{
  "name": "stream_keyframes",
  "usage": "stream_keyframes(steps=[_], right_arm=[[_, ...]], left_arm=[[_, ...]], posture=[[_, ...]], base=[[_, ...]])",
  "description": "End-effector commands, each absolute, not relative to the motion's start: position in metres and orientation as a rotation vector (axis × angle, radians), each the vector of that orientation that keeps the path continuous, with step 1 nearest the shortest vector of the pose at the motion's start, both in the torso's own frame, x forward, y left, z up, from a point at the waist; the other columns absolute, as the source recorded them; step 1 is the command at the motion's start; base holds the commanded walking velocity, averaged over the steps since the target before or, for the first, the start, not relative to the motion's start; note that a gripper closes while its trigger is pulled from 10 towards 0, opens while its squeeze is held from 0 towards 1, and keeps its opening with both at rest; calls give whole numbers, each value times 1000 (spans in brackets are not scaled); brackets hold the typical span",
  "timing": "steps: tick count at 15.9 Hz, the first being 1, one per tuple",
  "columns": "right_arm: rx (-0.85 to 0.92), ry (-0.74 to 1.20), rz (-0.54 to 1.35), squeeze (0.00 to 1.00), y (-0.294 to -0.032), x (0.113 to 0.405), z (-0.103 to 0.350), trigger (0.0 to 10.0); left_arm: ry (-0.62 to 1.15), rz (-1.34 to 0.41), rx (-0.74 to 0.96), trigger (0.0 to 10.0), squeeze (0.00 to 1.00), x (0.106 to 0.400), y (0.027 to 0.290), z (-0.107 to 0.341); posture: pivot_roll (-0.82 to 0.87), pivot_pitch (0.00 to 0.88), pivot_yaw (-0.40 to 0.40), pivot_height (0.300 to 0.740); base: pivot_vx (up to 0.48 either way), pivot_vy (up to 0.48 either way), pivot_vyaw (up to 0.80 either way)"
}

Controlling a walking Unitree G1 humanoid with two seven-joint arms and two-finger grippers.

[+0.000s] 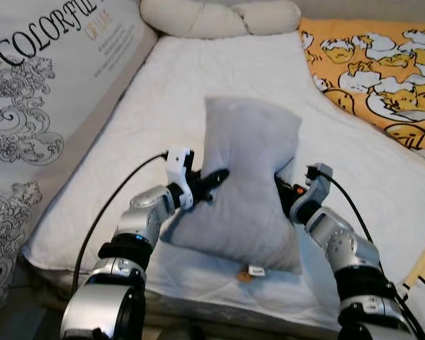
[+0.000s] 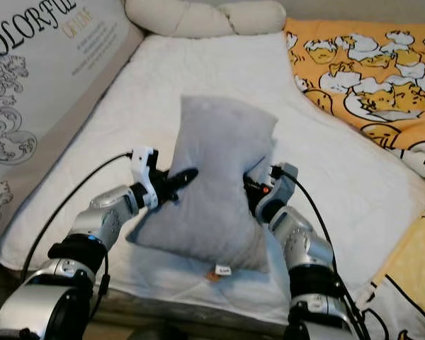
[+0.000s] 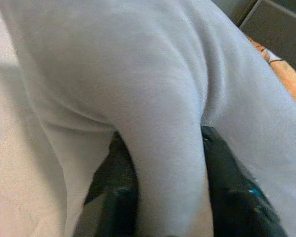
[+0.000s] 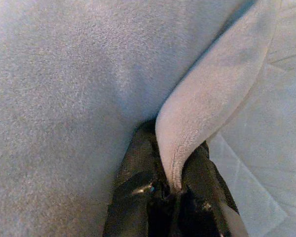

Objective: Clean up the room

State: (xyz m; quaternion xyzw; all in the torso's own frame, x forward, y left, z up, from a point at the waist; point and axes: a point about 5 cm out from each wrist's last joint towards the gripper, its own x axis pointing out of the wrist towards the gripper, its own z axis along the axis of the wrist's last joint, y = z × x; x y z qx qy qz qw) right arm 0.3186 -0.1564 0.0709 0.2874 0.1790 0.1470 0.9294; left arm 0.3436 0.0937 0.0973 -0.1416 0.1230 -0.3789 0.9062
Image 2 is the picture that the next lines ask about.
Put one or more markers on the cream knotted long pillow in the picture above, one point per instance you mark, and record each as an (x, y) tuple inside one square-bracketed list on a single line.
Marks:
[(184, 18)]

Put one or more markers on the plain grey pillow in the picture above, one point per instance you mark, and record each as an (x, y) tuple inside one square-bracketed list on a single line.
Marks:
[(212, 156)]

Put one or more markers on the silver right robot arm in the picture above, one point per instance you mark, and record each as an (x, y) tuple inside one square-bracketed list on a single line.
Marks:
[(301, 244)]

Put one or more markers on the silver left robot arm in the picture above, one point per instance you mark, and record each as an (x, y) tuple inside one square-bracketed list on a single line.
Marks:
[(106, 212)]

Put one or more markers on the grey floral printed headboard cushion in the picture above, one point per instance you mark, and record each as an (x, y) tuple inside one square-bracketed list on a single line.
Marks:
[(28, 85)]

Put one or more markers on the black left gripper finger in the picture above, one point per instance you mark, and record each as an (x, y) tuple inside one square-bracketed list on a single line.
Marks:
[(183, 178)]

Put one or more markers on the white quilted mattress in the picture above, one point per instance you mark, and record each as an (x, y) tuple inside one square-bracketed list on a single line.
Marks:
[(149, 78)]

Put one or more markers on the yellow duck print blanket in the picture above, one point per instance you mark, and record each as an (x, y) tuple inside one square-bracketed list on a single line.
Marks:
[(361, 71)]

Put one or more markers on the grey patterned bed base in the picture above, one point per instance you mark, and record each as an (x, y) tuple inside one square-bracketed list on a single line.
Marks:
[(170, 319)]

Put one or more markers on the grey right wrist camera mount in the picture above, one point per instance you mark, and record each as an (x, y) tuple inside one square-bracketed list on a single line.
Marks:
[(282, 183)]

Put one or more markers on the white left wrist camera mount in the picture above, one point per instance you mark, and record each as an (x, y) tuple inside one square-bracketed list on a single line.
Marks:
[(140, 166)]

